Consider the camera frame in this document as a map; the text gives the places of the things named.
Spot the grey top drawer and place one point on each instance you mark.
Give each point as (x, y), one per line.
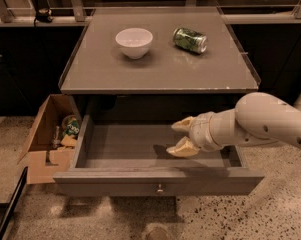
(130, 159)

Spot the green chip bag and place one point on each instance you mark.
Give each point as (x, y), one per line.
(70, 126)

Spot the grey drawer cabinet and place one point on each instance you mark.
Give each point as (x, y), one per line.
(97, 66)

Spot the small black device on ledge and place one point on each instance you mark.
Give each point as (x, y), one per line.
(44, 15)

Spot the white ceramic bowl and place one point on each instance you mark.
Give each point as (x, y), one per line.
(134, 42)

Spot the green soda can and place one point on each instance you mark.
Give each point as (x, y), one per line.
(190, 40)

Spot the black bar on floor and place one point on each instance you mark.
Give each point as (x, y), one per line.
(9, 207)

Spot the yellow sponge in box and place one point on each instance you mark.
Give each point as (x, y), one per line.
(68, 141)

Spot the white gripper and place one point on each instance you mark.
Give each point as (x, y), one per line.
(200, 131)

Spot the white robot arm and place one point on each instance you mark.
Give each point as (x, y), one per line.
(257, 119)

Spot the cardboard box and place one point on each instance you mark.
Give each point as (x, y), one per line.
(43, 160)

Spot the clear plastic bottle in box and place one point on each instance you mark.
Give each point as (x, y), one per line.
(56, 138)

